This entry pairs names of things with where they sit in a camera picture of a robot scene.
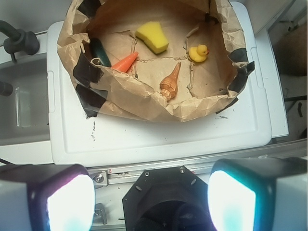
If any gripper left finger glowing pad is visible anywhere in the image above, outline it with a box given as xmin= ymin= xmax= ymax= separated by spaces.
xmin=0 ymin=164 xmax=95 ymax=231

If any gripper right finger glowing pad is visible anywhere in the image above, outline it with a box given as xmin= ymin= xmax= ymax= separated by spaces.
xmin=207 ymin=157 xmax=308 ymax=231

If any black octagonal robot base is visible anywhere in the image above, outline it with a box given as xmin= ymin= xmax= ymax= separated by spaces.
xmin=122 ymin=167 xmax=215 ymax=231

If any yellow rubber duck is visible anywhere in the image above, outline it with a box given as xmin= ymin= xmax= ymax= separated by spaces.
xmin=189 ymin=44 xmax=209 ymax=63

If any white plastic cooler lid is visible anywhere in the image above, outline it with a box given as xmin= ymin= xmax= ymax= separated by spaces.
xmin=47 ymin=1 xmax=272 ymax=167

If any translucent plastic bin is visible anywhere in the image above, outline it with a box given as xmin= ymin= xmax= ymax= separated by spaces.
xmin=0 ymin=53 xmax=50 ymax=146

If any brown spiral seashell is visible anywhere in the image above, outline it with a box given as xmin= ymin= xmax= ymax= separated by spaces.
xmin=159 ymin=62 xmax=181 ymax=102

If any orange plastic carrot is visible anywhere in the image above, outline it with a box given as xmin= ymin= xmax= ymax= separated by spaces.
xmin=111 ymin=51 xmax=139 ymax=72

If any dark green plastic cucumber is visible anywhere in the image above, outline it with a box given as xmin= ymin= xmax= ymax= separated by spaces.
xmin=90 ymin=38 xmax=112 ymax=67

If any black clamp knob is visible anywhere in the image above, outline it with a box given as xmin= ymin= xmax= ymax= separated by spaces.
xmin=0 ymin=20 xmax=40 ymax=63

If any brown paper bag tray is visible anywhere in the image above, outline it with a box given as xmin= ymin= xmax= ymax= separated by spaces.
xmin=57 ymin=0 xmax=255 ymax=122

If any yellow sponge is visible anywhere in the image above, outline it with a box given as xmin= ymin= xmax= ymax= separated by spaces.
xmin=135 ymin=21 xmax=169 ymax=54

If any grey metal corner bracket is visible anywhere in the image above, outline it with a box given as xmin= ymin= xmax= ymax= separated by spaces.
xmin=93 ymin=203 xmax=108 ymax=225

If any aluminium extrusion rail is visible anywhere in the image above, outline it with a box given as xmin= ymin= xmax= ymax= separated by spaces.
xmin=87 ymin=138 xmax=308 ymax=188

